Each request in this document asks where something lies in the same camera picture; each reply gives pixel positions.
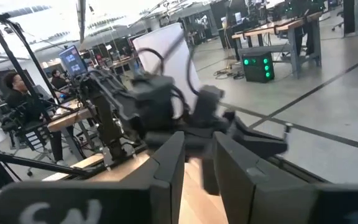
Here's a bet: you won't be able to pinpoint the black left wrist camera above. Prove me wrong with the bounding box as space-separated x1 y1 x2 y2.
193 85 227 125

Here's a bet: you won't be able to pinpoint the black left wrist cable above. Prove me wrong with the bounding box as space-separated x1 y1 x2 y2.
136 46 202 98

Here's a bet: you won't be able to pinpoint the black computer green lights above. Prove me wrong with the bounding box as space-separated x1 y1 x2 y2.
241 51 275 84

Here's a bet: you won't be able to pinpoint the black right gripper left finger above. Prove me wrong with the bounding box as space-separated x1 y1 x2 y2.
0 131 186 224

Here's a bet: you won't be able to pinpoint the wooden workbench grey legs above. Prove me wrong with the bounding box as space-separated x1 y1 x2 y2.
231 11 323 78

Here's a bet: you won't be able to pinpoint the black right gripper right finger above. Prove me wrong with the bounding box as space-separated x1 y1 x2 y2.
213 131 358 224

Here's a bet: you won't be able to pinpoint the blue-lit computer monitor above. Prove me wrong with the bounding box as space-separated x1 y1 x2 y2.
57 45 89 78

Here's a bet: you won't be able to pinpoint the black aluminium table frame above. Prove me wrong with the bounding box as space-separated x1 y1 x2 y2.
0 4 332 190

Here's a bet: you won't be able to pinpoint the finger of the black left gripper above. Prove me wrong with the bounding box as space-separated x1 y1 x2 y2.
228 115 289 160
201 155 221 197

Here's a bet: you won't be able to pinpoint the person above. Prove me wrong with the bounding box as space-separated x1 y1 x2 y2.
2 71 45 125
50 68 70 90

